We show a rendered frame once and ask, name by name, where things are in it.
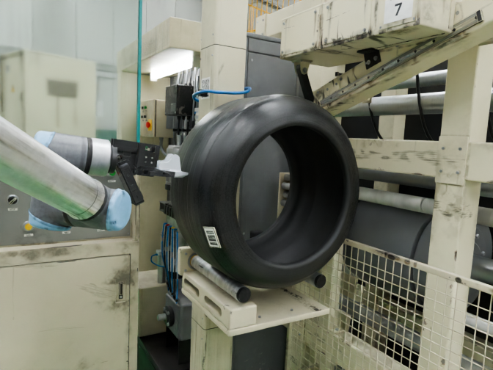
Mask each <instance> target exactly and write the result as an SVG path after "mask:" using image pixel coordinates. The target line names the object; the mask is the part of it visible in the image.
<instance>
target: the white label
mask: <svg viewBox="0 0 493 370"><path fill-rule="evenodd" d="M203 229H204V231H205V235H206V238H207V240H208V244H209V247H218V248H221V245H220V243H219V239H218V236H217V234H216V230H215V227H203Z"/></svg>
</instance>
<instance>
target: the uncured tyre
mask: <svg viewBox="0 0 493 370"><path fill-rule="evenodd" d="M269 135H270V136H272V137H273V138H274V139H275V140H276V141H277V143H278V144H279V145H280V147H281V148H282V150H283V152H284V154H285V157H286V159H287V161H288V166H289V171H290V188H289V193H288V198H287V200H286V203H285V206H284V208H283V210H282V212H281V213H280V215H279V216H278V218H277V219H276V220H275V222H274V223H273V224H272V225H271V226H270V227H269V228H268V229H266V230H265V231H264V232H262V233H261V234H259V235H257V236H255V237H252V238H250V239H244V237H243V235H242V233H241V230H240V228H239V224H238V219H237V214H236V193H237V188H238V182H239V178H240V176H241V172H242V170H243V168H244V165H245V164H246V162H247V159H248V158H249V157H250V155H251V154H252V152H253V150H254V149H256V147H257V146H258V145H259V144H260V143H261V142H262V141H263V140H264V139H265V138H267V137H268V136H269ZM177 155H178V156H179V157H180V169H181V172H187V173H189V174H188V175H187V176H185V177H182V178H171V184H170V195H171V203H172V210H173V214H174V216H175V220H176V223H177V225H178V228H179V230H180V232H181V234H182V236H183V238H184V239H185V241H186V243H187V244H188V245H189V246H190V248H191V249H192V250H193V251H194V252H195V253H196V254H197V255H198V256H199V257H201V258H202V259H203V260H204V261H206V262H208V263H209V264H210V265H212V266H214V267H215V268H217V269H218V270H219V271H221V272H223V273H224V274H226V276H228V277H229V278H232V279H233V280H235V281H237V282H239V283H242V284H244V285H247V286H251V287H256V288H262V289H280V288H285V287H288V286H292V285H295V284H297V283H300V282H302V281H304V280H306V279H308V278H309V277H311V276H313V275H314V274H315V273H316V272H318V271H319V270H320V269H321V268H323V267H324V266H325V265H326V264H327V263H328V262H329V260H330V259H331V258H332V257H333V256H334V254H335V253H336V252H337V251H338V250H339V249H340V247H341V245H342V244H343V243H344V241H345V239H346V237H347V235H348V233H349V231H350V229H351V226H352V224H353V221H354V218H355V214H356V211H357V205H358V200H359V172H358V167H357V161H356V157H355V155H354V150H353V148H352V145H351V142H350V140H349V138H348V136H347V134H346V132H345V131H344V129H343V127H342V126H341V125H340V124H339V122H338V121H337V120H336V119H335V118H334V117H333V116H332V115H331V114H330V113H329V112H328V111H326V110H325V109H324V108H323V107H321V106H319V105H318V104H316V103H314V102H312V101H308V100H307V99H304V98H300V97H298V96H295V95H284V94H278V95H264V96H258V97H251V98H241V99H237V100H234V101H230V102H227V103H225V104H222V105H221V106H218V107H217V108H215V109H214V110H212V111H211V112H209V113H208V114H207V115H206V116H204V117H203V118H202V119H201V120H200V121H199V122H198V123H197V124H196V125H195V126H194V128H193V129H192V130H191V131H190V132H189V133H188V135H187V136H186V138H185V139H184V141H183V143H182V145H181V147H180V149H179V151H178V154H177ZM203 227H215V230H216V234H217V236H218V239H219V243H220V245H221V248H218V247H209V244H208V240H207V238H206V235H205V231H204V229H203Z"/></svg>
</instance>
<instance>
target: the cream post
mask: <svg viewBox="0 0 493 370"><path fill-rule="evenodd" d="M247 13H248V0H202V27H201V50H200V89H201V82H202V79H204V78H208V77H210V90H221V91H244V77H245V61H246V45H247ZM241 98H244V94H241V95H225V94H214V93H210V98H207V99H202V100H201V97H199V114H198V122H199V121H200V120H201V119H202V118H203V117H204V116H206V115H207V114H208V113H209V112H211V111H212V110H214V109H215V108H217V107H218V106H221V105H222V104H225V103H227V102H230V101H234V100H237V99H241ZM239 190H240V179H239V182H238V188H237V193H236V214H237V219H238V207H239ZM232 351H233V337H232V336H231V337H229V336H228V335H227V334H226V333H224V332H223V331H222V330H221V329H220V328H219V327H218V326H217V325H216V324H215V323H214V322H212V321H211V320H210V319H209V318H208V317H207V316H206V315H205V314H204V313H203V312H202V311H201V310H200V309H199V308H198V307H197V306H196V305H195V304H194V303H192V312H191V356H190V370H231V367H232Z"/></svg>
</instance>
